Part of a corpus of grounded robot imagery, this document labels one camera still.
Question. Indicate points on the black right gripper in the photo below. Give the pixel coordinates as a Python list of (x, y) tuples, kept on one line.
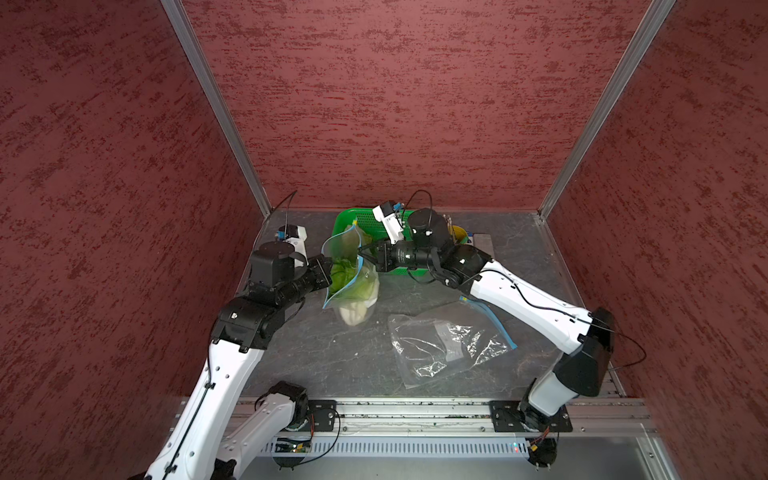
[(384, 259)]

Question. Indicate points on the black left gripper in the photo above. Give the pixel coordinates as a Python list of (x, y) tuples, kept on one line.
[(321, 266)]

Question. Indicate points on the chinese cabbage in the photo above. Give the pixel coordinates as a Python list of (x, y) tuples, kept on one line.
[(355, 237), (355, 302), (343, 272)]

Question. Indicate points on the clear zipper bag blue seal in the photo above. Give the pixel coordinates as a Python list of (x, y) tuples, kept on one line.
[(334, 248)]

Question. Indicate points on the spare clear zipper bag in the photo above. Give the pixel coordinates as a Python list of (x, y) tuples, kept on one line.
[(446, 340)]

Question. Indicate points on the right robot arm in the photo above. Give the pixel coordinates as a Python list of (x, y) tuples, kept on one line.
[(424, 240)]

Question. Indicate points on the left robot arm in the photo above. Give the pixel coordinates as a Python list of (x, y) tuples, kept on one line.
[(279, 278)]

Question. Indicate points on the green plastic perforated basket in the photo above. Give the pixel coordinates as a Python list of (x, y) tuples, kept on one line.
[(373, 230)]

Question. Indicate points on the yellow pencil cup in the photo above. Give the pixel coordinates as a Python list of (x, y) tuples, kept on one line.
[(459, 235)]

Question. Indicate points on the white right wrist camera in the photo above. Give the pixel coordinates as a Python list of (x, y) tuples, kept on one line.
[(387, 214)]

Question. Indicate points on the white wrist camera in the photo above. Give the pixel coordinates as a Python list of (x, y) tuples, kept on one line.
[(387, 214), (296, 236)]

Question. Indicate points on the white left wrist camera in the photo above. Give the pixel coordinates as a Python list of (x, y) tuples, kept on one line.
[(296, 236)]

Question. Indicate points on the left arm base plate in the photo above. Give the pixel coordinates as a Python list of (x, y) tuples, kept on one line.
[(314, 416)]

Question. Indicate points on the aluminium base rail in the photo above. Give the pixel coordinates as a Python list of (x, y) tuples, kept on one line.
[(609, 417)]

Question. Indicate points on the perforated white cable tray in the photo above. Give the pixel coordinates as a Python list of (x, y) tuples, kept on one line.
[(407, 447)]

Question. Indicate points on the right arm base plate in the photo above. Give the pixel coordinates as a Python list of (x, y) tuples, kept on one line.
[(509, 417)]

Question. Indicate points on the aluminium left corner post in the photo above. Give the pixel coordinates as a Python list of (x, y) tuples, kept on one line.
[(192, 48)]

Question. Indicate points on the aluminium corner post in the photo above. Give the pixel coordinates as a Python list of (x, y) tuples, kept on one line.
[(640, 42), (192, 48)]

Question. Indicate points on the aluminium right corner post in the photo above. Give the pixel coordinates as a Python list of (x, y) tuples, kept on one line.
[(640, 42)]

